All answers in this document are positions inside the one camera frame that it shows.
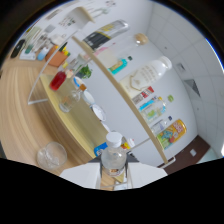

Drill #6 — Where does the clear bottle with red label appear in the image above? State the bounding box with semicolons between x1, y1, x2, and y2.
99;131;128;178

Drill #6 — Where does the green cup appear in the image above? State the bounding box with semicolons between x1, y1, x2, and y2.
24;43;34;55

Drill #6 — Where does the blue liquid bottle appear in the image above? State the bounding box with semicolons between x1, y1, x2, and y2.
94;142;109;158

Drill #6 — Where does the white bottle with yellow label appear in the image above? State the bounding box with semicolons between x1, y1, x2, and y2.
120;136;137;152

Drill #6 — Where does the clear glass with ice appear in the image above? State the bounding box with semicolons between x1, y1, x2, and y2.
36;141;68;170

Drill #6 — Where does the dark brown door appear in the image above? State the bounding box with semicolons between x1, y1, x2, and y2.
163;134;212;176

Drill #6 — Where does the clear bottle with blue cap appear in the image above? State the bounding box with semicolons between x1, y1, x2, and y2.
149;115;173;136

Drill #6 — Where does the white two-tier wooden shelf rack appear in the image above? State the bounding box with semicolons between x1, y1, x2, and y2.
27;34;177;183

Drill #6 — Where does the clear bottle with green cap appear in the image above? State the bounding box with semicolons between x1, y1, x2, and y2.
140;94;175;124

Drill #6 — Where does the blue label clear bottle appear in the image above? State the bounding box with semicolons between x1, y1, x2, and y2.
138;95;163;112

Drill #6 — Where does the clear bottle with amber cap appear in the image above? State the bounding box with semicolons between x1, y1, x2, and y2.
59;83;88;113

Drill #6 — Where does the slim red label bottle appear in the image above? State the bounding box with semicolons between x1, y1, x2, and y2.
131;85;155;106

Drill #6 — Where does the white bowl with blue rim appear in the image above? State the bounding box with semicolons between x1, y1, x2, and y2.
73;75;86;89

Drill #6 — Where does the red liquid glass bottle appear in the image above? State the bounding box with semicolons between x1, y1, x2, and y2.
49;64;69;92

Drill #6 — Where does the large white milk bottle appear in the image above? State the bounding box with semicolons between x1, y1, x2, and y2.
119;55;173;99

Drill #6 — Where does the ceiling air vent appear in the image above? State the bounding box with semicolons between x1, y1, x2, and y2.
183;78;202;98

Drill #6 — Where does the green potted plant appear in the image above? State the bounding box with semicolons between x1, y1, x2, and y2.
77;64;93;80

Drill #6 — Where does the slim teal liquid bottle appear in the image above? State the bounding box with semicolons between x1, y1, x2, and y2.
108;55;134;75

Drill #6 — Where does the orange storage basket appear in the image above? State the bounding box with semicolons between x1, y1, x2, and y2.
45;44;70;68

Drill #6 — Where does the small pink liquid bottle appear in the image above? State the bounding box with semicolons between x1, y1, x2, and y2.
92;45;113;58

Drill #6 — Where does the glass jar with cork lid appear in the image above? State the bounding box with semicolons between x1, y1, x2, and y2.
96;32;149;69

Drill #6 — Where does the white and blue bottle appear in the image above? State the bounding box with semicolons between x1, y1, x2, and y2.
37;46;50;62

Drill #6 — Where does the white tray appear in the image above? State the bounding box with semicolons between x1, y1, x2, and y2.
19;49;37;61

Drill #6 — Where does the white kitchen appliance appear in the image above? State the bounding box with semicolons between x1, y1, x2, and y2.
49;33;68;46

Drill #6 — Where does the black handbag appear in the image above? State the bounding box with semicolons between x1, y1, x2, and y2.
9;38;27;59

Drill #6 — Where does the white vase with pale flowers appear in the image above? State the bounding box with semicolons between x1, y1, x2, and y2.
89;6;111;18

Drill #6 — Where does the wooden wall shelf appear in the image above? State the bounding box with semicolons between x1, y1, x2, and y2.
66;6;96;24

